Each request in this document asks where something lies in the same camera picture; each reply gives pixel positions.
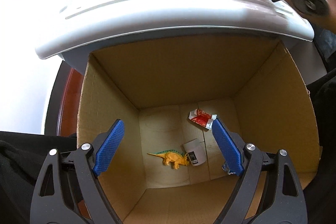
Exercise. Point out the brown cardboard box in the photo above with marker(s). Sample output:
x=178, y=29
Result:
x=251, y=83

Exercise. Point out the white cylindrical paper cup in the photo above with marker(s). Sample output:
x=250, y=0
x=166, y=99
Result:
x=195, y=152

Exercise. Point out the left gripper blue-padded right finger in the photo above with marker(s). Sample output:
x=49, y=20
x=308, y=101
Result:
x=282, y=199

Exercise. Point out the orange toy dinosaur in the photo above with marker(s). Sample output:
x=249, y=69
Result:
x=172, y=157

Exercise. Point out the blue snack wrapper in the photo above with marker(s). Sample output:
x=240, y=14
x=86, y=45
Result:
x=227, y=169

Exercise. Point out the red white wrapper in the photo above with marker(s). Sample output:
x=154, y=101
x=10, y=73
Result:
x=202, y=118

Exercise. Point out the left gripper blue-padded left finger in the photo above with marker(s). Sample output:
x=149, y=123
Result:
x=67, y=188

